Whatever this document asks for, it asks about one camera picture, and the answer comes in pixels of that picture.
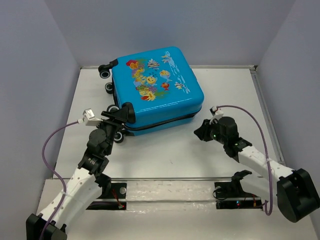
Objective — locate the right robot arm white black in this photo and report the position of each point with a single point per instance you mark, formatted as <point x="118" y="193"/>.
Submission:
<point x="293" y="190"/>

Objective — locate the blue hard-shell suitcase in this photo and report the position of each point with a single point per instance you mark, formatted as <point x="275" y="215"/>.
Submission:
<point x="158" y="86"/>

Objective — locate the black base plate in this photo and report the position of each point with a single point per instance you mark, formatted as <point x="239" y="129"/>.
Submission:
<point x="113" y="199"/>
<point x="230" y="196"/>

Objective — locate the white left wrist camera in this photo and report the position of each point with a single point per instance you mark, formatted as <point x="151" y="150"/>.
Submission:
<point x="89" y="119"/>

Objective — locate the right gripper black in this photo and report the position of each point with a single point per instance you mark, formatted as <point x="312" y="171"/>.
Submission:
<point x="202" y="131"/>

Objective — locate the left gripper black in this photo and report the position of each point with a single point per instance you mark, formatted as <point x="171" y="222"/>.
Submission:
<point x="122" y="114"/>

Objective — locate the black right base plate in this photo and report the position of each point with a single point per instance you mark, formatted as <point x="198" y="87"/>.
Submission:
<point x="230" y="196"/>

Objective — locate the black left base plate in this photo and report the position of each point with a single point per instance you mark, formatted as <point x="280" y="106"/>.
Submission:
<point x="113" y="199"/>

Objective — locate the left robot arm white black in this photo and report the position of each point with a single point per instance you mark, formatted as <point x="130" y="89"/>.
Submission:
<point x="88" y="180"/>

